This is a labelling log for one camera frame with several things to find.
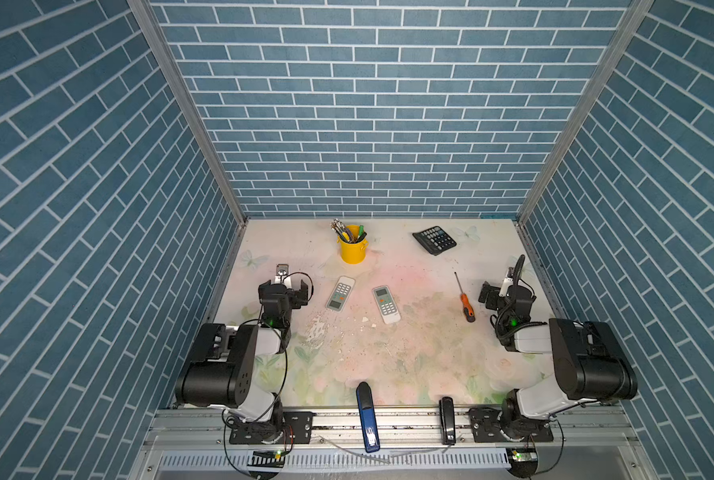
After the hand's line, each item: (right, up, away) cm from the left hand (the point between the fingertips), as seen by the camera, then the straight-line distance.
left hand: (287, 279), depth 93 cm
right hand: (+68, -1, +1) cm, 68 cm away
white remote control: (+17, -5, +5) cm, 18 cm away
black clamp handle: (+45, -32, -21) cm, 60 cm away
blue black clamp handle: (+26, -32, -21) cm, 46 cm away
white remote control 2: (+32, -8, +1) cm, 33 cm away
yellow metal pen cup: (+20, +8, +9) cm, 24 cm away
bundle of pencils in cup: (+17, +16, +4) cm, 24 cm away
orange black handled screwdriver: (+57, -9, +2) cm, 58 cm away
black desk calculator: (+51, +13, +19) cm, 56 cm away
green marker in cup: (+23, +16, +9) cm, 30 cm away
